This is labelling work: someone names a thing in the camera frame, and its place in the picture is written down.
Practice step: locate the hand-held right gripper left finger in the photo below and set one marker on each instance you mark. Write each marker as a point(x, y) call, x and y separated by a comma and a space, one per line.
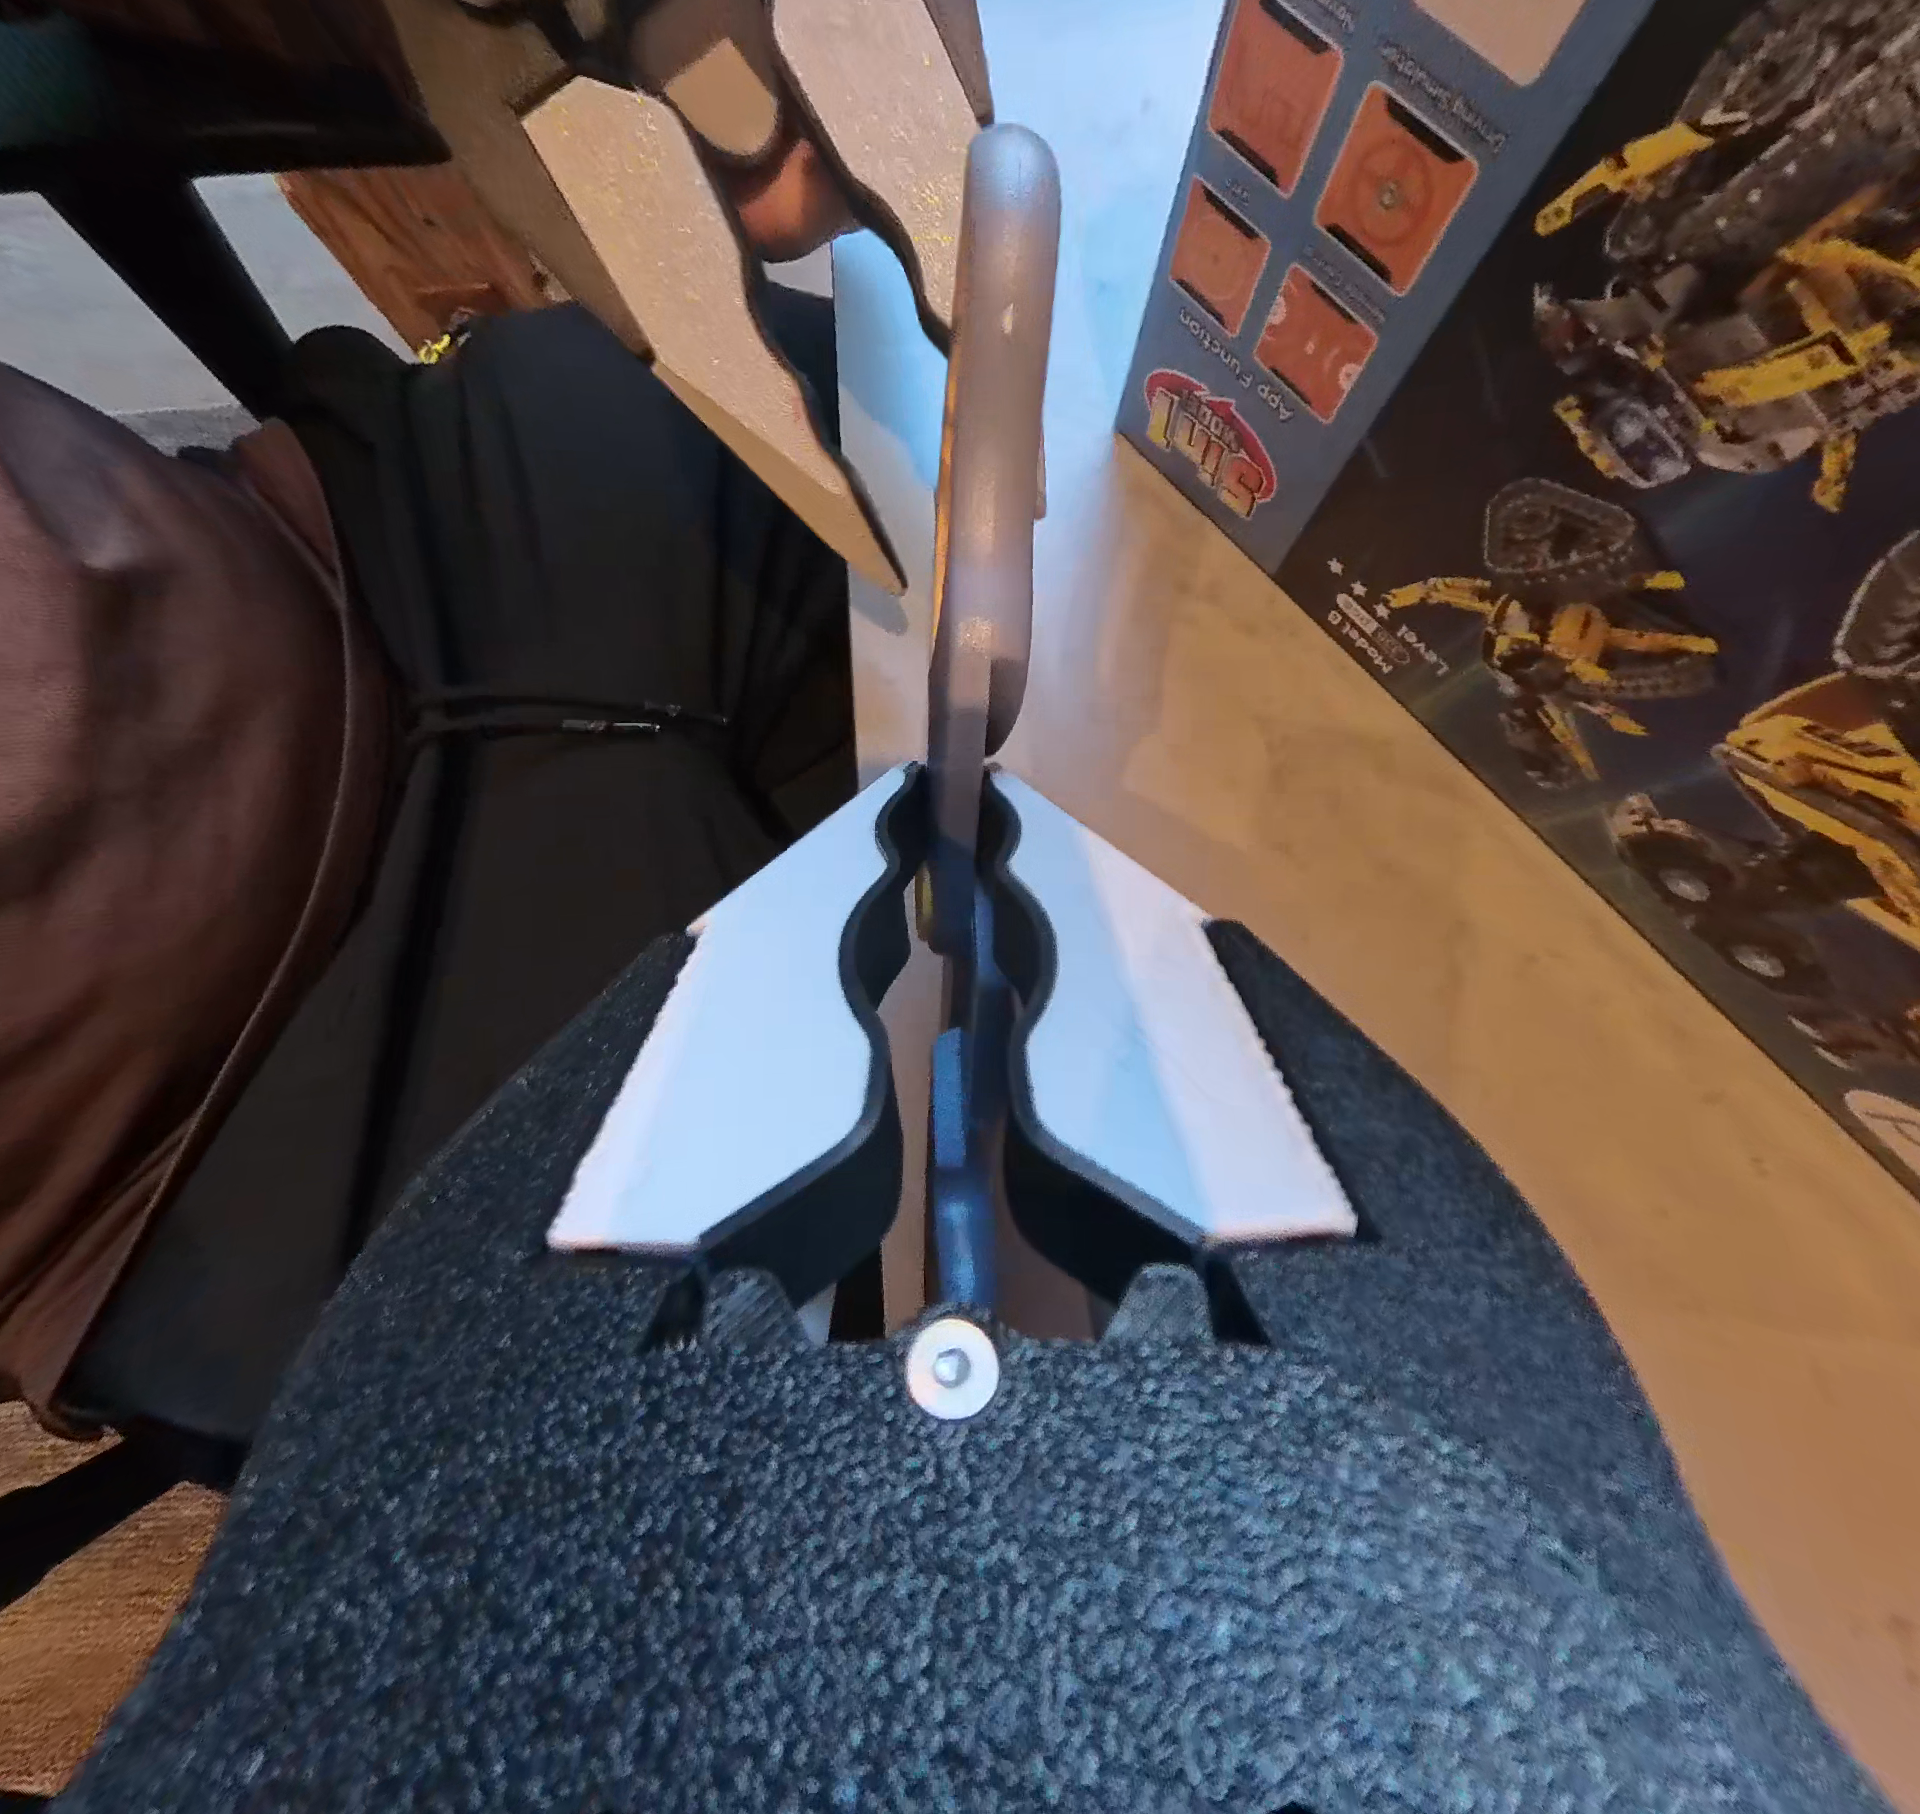
point(719, 1079)

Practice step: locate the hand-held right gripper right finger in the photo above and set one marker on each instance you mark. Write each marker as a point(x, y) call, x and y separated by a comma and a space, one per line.
point(1185, 1079)

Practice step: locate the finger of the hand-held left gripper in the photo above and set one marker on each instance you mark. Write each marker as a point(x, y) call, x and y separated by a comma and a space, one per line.
point(647, 225)
point(869, 58)

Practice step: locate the blue robot kit box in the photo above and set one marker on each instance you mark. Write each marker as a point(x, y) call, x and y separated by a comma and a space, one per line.
point(1652, 343)

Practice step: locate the grey desk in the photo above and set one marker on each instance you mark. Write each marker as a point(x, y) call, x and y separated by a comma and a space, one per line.
point(1351, 870)

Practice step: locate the person's black garment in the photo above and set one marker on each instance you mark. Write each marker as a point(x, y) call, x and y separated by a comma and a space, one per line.
point(571, 569)

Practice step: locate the dark office chair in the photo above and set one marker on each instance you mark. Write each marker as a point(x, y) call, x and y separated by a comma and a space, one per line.
point(209, 134)

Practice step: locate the person's brown top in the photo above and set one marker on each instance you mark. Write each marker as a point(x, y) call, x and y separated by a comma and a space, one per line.
point(152, 795)

